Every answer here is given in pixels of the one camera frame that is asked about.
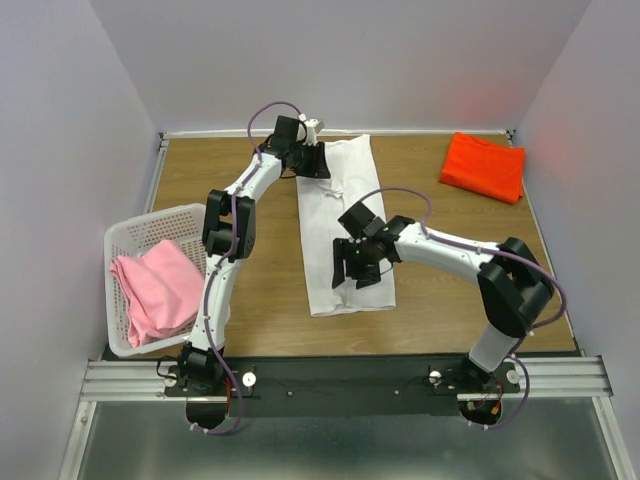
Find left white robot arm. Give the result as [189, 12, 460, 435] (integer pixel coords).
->
[178, 114, 330, 395]

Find pink t-shirt in basket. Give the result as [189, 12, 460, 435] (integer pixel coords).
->
[109, 239, 204, 348]

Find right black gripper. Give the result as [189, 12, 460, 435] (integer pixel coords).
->
[330, 238, 380, 290]

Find white t-shirt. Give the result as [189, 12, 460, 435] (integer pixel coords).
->
[296, 135, 396, 317]

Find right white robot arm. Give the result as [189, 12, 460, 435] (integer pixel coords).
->
[332, 202, 555, 392]

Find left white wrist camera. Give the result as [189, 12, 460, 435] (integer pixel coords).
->
[297, 114, 324, 146]

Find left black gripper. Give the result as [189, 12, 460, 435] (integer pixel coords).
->
[289, 140, 331, 179]

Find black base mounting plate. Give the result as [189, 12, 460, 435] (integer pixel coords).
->
[163, 354, 520, 427]

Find white plastic laundry basket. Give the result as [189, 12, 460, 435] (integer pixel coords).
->
[103, 202, 232, 359]

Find folded orange t-shirt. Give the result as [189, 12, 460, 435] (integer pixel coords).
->
[439, 132, 526, 205]

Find aluminium front rail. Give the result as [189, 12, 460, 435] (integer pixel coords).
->
[80, 357, 613, 402]

